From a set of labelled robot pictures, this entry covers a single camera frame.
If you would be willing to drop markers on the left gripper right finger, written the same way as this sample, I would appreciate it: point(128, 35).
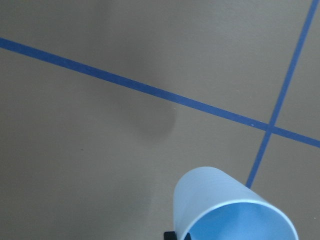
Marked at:
point(187, 237)

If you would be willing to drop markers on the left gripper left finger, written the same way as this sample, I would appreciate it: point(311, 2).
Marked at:
point(169, 235)

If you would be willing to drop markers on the light blue cup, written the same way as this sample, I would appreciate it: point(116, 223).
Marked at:
point(211, 205)

